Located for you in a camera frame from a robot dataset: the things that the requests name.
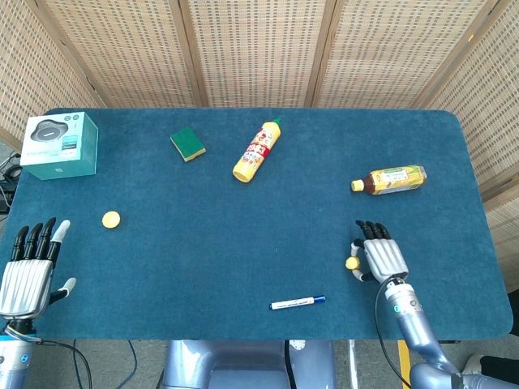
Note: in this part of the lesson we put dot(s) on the teal speaker box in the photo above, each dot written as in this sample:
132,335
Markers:
57,142

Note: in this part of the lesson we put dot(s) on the yellow floor tape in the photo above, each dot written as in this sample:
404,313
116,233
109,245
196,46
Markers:
403,352

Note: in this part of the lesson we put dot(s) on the blue whiteboard marker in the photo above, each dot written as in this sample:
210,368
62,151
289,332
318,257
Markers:
296,302

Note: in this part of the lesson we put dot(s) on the black white shoe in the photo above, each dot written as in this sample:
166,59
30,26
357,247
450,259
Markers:
498,364

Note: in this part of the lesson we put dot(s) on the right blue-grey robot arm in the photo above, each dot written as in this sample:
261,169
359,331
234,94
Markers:
417,328

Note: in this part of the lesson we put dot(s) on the blue felt table cover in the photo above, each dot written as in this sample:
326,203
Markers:
243,243

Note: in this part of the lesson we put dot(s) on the tea bottle yellow label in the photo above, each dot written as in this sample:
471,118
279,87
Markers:
393,180

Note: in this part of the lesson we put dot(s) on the blue-grey robot torso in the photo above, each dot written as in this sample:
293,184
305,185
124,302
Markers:
243,364

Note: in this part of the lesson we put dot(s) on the green yellow sponge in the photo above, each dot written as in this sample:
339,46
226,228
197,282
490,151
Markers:
186,144

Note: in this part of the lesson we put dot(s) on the yellow round disc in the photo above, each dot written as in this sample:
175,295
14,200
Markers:
110,220

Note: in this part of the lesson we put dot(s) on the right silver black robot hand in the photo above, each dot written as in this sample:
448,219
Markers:
385,259

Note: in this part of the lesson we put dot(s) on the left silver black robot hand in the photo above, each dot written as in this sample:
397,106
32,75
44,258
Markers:
24,287

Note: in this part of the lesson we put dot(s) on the yellow squeeze bottle red label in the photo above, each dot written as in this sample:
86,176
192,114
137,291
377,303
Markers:
255,152

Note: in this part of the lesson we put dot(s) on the white table leg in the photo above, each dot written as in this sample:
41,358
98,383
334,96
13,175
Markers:
353,364

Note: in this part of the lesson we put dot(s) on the small yellow orange toy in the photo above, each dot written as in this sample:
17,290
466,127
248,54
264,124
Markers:
352,262

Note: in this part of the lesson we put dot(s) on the woven bamboo screen panel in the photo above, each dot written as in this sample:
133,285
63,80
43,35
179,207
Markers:
121,52
259,52
389,52
507,243
32,73
494,121

